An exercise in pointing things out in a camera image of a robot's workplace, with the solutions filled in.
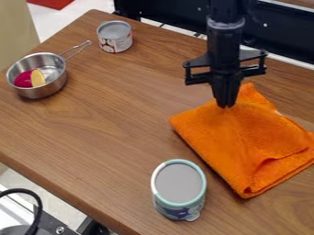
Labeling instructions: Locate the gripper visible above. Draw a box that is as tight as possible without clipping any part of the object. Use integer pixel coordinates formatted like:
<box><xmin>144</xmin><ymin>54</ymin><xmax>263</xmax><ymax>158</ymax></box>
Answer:
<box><xmin>181</xmin><ymin>17</ymin><xmax>270</xmax><ymax>108</ymax></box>

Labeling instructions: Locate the orange cloth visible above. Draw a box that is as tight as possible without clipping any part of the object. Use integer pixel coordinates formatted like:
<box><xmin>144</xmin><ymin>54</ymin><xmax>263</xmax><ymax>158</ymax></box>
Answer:
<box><xmin>168</xmin><ymin>82</ymin><xmax>314</xmax><ymax>200</ymax></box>

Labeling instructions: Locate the teal and blue can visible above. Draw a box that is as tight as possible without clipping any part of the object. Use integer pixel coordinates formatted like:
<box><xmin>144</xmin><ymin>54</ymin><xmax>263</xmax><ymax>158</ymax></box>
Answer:
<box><xmin>149</xmin><ymin>158</ymin><xmax>209</xmax><ymax>222</ymax></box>

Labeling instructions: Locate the white and red can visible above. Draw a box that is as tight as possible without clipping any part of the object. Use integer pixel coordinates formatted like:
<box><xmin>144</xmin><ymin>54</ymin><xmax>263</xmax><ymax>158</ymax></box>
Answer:
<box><xmin>95</xmin><ymin>19</ymin><xmax>135</xmax><ymax>54</ymax></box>

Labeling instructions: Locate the silver pot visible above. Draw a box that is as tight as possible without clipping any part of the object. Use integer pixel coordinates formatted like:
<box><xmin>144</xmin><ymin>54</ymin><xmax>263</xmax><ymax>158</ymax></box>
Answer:
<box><xmin>5</xmin><ymin>39</ymin><xmax>94</xmax><ymax>100</ymax></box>

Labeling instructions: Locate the red and yellow toy fruit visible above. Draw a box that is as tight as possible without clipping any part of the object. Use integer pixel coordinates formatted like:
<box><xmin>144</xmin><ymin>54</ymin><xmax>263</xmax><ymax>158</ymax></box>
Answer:
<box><xmin>13</xmin><ymin>69</ymin><xmax>47</xmax><ymax>89</ymax></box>

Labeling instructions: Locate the black metal frame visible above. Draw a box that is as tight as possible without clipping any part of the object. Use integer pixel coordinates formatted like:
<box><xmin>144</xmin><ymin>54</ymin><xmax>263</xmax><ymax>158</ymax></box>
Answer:
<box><xmin>111</xmin><ymin>0</ymin><xmax>314</xmax><ymax>65</ymax></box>

